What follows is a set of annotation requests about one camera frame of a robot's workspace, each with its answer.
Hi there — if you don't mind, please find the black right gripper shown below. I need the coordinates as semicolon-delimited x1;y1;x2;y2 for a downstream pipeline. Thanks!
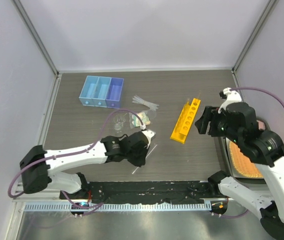
195;105;243;145

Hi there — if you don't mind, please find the blue three-compartment organizer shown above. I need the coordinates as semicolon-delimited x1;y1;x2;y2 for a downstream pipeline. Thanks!
79;75;124;109

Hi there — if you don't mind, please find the larger clear glass beaker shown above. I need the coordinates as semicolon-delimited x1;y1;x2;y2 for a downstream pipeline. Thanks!
113;112;129;124

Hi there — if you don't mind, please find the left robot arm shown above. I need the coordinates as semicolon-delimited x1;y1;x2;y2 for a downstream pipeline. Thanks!
20;129;155;200

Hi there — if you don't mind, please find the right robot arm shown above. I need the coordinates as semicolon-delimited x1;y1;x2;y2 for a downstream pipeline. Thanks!
194;102;284;240

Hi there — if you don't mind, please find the dark grey tray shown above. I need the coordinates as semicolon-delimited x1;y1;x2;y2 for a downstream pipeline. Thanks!
218;116;272;183

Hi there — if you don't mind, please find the plastic bag with gloves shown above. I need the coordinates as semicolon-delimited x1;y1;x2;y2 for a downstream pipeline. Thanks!
129;111;152;130

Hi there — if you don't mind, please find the small clear glass beaker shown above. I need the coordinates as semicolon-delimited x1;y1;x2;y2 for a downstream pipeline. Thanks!
114;122;123;132

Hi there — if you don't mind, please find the yellow test tube rack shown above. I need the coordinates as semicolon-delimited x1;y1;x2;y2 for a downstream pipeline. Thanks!
170;98;201;144

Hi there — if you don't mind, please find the pink paper cup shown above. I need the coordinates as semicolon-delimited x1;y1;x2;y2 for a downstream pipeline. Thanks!
257;120;266;130

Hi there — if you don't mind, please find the clear plastic pipettes bundle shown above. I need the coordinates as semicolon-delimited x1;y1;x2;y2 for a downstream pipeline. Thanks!
132;95;159;111

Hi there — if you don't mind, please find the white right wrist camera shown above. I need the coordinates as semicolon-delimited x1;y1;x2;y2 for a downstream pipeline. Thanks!
218;87;242;114

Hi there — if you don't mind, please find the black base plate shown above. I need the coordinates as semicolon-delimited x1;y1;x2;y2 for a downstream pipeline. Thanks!
60;180;227;205

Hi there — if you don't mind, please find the white slotted cable duct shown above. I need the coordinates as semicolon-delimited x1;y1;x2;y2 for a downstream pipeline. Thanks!
24;201;211;212

